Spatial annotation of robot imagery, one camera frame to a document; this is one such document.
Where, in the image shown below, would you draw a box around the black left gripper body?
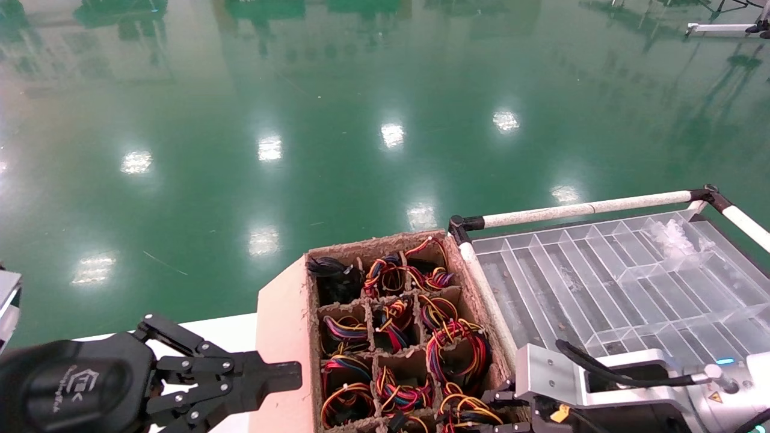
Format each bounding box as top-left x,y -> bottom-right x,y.
0,333 -> 160,433

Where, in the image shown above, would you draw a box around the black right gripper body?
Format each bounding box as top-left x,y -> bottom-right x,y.
529,397 -> 602,433

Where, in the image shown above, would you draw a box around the silver power supply coloured wires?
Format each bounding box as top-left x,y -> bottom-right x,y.
438,382 -> 506,433

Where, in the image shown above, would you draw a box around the pink cardboard flap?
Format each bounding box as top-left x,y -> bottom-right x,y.
248,256 -> 318,433

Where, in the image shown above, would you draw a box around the brown pulp compartment tray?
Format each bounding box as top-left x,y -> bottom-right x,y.
306,229 -> 530,433

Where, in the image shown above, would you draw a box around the clear plastic divider tray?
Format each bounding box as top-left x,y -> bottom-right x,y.
471,207 -> 770,369

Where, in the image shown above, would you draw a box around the black pipe corner connector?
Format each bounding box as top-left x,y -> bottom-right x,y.
691,184 -> 733,212
448,215 -> 485,245

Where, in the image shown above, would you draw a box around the crumpled clear plastic bag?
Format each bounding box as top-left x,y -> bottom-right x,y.
648,218 -> 718,260

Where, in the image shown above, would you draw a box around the white stand base beam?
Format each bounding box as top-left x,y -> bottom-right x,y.
688,22 -> 760,37

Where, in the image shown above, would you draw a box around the power supply with coloured wires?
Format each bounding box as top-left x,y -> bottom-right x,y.
363,254 -> 411,296
320,354 -> 375,429
404,236 -> 456,290
373,298 -> 417,352
375,366 -> 435,414
426,319 -> 492,395
322,313 -> 369,354
418,293 -> 459,328
385,410 -> 431,433

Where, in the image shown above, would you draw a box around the short black camera cable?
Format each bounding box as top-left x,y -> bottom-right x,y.
555,339 -> 707,387

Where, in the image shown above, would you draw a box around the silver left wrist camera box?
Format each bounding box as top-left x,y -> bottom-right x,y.
0,271 -> 23,355

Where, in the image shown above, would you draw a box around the power supply with black wires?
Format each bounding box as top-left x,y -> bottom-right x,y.
306,256 -> 365,304

